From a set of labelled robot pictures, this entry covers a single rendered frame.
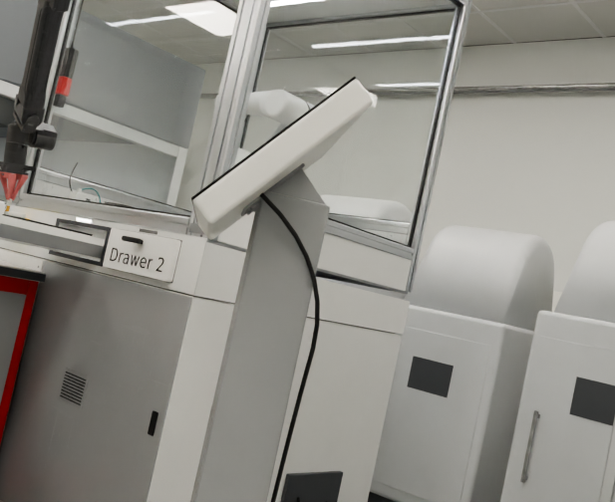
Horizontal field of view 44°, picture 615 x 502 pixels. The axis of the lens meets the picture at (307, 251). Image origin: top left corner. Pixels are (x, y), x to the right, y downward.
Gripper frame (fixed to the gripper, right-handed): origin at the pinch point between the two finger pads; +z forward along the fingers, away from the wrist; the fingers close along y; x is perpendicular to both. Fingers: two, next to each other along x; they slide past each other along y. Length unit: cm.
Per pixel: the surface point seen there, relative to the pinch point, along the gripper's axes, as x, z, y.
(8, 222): -13.8, 6.2, -6.7
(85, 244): -14.1, 10.2, 16.0
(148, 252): -37.0, 9.2, 20.3
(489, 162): 52, -59, 353
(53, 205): 17.9, 1.5, 23.5
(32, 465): -5, 76, 14
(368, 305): -56, 19, 93
